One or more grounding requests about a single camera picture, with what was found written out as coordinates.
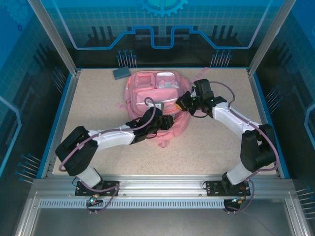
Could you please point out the pink student backpack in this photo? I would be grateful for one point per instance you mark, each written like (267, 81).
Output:
(162, 93)

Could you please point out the small teal fabric wallet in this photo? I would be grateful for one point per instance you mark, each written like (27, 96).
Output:
(121, 73)

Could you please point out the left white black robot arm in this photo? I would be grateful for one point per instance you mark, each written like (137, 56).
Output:
(115, 138)

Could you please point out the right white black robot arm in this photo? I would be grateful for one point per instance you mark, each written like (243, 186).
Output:
(229, 116)

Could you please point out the small green-lit connector board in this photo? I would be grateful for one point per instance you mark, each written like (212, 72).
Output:
(94, 199)
(237, 201)

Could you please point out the steel lower shelf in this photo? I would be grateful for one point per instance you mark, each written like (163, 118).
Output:
(157, 223)

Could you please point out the aluminium and blue side rail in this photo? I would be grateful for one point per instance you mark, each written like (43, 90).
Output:
(68, 98)
(259, 98)

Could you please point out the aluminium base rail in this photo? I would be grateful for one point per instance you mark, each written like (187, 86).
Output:
(160, 186)

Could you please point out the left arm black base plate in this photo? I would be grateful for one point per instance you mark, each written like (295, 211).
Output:
(110, 188)

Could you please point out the aluminium frame post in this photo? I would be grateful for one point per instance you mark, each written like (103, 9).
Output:
(57, 37)
(268, 37)

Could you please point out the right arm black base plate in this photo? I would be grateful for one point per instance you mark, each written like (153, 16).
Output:
(214, 188)

